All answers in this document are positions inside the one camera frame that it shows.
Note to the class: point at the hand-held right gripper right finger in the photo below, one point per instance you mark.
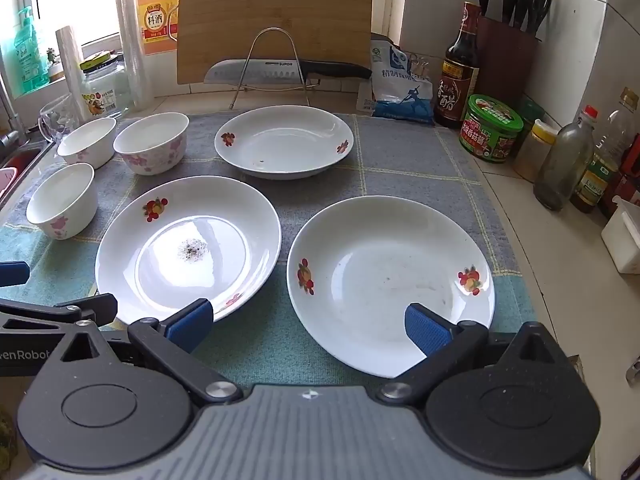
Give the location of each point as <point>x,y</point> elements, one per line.
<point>425,332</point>

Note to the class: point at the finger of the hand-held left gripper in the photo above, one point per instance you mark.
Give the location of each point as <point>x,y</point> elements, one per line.
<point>14,274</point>
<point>85,310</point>

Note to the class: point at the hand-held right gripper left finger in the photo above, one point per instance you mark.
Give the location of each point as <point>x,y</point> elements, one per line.
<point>192,322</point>

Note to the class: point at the white bowl with pink flowers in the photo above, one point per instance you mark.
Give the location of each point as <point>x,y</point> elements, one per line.
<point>85,142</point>
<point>60,197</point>
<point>150,135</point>

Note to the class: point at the red sink basin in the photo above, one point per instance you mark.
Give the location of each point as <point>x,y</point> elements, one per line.
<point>15,162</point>

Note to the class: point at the grey checked cloth mat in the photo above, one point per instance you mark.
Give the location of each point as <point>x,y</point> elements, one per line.
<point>400,175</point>

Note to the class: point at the metal faucet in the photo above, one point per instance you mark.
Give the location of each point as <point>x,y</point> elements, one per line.
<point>7,110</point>

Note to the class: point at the clear glass mug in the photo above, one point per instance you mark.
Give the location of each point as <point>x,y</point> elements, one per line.
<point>57,115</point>

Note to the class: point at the glass jar with black lid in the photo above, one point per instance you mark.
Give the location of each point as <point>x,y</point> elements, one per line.
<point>102,95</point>

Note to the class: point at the spice jar with yellow lid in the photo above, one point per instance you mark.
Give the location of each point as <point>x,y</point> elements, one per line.
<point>535,155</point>

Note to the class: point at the clear plastic wrap roll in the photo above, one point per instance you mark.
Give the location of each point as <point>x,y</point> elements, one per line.
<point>70,70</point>
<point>131,50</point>

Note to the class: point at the glass bottle with red cap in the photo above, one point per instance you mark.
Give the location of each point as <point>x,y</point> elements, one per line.
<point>562,165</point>

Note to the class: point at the white plastic box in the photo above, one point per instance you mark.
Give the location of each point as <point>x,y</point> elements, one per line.
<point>622,240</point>

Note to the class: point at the green dish soap bottle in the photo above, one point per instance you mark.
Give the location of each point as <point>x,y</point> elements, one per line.
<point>27,55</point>

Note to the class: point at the sauce jar with green lid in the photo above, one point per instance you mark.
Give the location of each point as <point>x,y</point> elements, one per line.
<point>492,120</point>

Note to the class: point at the white and blue salt bag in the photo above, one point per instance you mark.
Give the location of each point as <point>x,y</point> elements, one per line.
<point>400,90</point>

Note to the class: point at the dark red bottle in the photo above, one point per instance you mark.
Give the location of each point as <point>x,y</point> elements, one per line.
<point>625,180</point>

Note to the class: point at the dark vinegar bottle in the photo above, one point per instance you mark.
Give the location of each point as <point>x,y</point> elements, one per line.
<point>457,75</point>

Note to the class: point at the brown knife block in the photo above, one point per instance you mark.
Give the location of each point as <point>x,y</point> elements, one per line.
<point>505,60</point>

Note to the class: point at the orange cooking wine jug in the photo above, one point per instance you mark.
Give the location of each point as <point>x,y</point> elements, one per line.
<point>155,20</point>

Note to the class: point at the bamboo cutting board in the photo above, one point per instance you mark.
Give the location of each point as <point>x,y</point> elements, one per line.
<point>275,5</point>

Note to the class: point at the black kitchen scissors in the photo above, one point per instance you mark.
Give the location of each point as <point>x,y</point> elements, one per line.
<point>537,15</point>

